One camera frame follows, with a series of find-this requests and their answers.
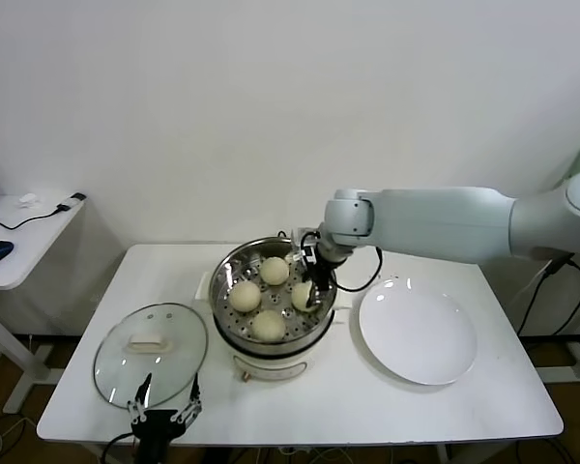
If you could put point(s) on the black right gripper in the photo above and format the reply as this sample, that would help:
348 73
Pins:
323 273

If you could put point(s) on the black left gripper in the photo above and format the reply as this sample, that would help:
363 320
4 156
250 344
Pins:
155 425

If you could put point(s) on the white steamed baozi bun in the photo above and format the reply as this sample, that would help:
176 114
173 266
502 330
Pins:
299 296
274 270
245 296
269 326

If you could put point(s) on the round glass pot lid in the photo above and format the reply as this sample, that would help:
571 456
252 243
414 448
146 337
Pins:
150 343

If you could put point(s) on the light blue right robot arm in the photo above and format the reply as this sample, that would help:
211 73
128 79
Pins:
440 222

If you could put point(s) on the stainless steel steamer basket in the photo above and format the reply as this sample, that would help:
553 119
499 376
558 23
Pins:
275 297

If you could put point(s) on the white electric cooker pot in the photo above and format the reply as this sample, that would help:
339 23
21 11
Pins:
270 367

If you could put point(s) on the round white plate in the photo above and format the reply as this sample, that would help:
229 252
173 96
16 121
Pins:
415 333

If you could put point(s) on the white side desk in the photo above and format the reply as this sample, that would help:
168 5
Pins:
29 251

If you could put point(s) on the small white desk object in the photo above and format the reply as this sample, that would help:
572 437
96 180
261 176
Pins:
27 199

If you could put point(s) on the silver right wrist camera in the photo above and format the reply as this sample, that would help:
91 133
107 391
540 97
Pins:
303 246

